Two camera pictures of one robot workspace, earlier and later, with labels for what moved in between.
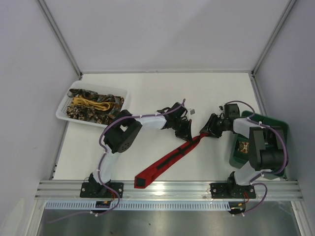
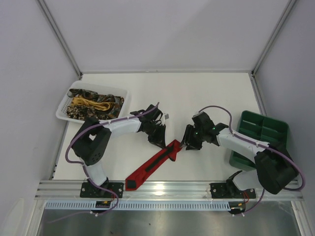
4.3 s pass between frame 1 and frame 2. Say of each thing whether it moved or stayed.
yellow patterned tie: stayed
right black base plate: stayed
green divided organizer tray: stayed
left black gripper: moved
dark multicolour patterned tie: stayed
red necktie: moved
